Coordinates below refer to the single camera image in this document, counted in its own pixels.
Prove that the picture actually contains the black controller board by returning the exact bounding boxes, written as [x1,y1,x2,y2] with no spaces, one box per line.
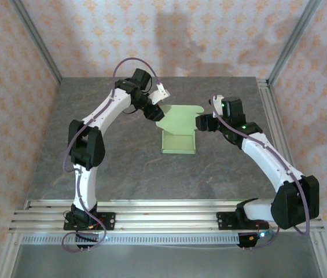
[237,231,274,250]
[75,233,100,250]

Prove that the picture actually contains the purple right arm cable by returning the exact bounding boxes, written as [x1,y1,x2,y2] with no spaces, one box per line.
[212,100,311,250]

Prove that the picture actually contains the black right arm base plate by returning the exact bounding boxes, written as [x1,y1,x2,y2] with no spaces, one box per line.
[216,211,269,231]

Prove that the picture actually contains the black right controller board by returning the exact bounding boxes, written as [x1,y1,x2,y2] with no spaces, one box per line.
[237,231,274,250]

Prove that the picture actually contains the aluminium left frame post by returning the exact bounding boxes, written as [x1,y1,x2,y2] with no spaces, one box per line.
[8,0,63,86]

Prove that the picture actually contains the aluminium right frame post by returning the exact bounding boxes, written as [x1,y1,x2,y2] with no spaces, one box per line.
[266,0,323,87]

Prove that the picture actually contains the light green paper box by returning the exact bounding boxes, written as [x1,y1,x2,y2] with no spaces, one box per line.
[155,104,204,155]

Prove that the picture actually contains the aluminium frame leg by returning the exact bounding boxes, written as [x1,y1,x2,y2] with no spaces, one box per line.
[0,231,22,278]
[309,231,327,278]

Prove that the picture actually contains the aluminium right frame leg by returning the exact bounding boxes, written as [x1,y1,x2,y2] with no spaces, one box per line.
[309,231,327,278]

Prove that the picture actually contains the aluminium side rail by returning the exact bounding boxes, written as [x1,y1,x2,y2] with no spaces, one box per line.
[257,78,308,209]

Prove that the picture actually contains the aluminium frame post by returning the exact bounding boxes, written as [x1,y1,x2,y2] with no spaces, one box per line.
[266,0,323,87]
[8,0,63,86]

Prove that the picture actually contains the slotted grey cable duct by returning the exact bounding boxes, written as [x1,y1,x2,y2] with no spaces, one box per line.
[21,233,239,244]

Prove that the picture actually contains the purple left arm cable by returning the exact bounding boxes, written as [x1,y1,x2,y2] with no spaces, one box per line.
[61,57,164,253]

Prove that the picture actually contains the grey metal lower panel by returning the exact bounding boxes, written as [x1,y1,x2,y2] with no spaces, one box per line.
[11,243,323,278]

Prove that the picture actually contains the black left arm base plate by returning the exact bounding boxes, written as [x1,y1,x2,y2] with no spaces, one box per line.
[63,212,116,232]

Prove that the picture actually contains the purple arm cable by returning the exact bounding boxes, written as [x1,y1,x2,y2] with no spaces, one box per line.
[61,57,164,253]
[212,100,311,250]

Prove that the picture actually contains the black left controller board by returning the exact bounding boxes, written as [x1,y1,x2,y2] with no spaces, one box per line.
[75,233,100,250]

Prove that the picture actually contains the aluminium mounting rail beam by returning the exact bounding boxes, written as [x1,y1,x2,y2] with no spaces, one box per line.
[8,199,326,234]

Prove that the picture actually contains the aluminium left frame leg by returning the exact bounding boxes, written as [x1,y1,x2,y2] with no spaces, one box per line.
[0,231,22,278]

